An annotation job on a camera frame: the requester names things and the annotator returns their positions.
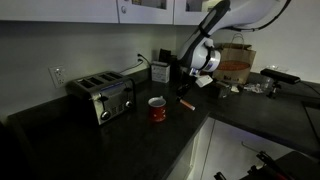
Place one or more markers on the crumpled clear plastic wrapper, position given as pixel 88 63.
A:
pixel 255 88

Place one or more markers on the clear plastic cup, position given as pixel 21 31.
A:
pixel 266 82

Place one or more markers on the black and red tool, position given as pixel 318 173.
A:
pixel 263 166

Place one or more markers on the brown paper bag, red logo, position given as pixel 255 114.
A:
pixel 235 65

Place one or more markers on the red mug with white interior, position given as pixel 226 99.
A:
pixel 157 110

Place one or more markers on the white tray frame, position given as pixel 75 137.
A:
pixel 230 153

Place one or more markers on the white upper cabinet door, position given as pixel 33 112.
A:
pixel 145 10
pixel 60 10
pixel 193 11

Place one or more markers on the white crumpled napkin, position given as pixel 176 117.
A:
pixel 235 88

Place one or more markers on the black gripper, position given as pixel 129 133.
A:
pixel 185 77

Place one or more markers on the wall outlet with black plug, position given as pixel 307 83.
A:
pixel 138 56

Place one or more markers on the black appliance by wall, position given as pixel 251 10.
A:
pixel 165 55

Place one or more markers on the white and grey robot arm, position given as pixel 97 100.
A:
pixel 213 30

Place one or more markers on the orange marker with white cap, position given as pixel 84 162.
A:
pixel 187 104

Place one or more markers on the white wall outlet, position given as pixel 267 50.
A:
pixel 57 76

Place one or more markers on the black bar camera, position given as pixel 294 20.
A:
pixel 280 76

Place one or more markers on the black camera stand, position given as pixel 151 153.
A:
pixel 274 90

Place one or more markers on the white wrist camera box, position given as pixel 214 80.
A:
pixel 204 80

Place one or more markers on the white square holder box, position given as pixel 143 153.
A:
pixel 160 71

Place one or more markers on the silver four-slot toaster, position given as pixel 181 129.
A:
pixel 105 96

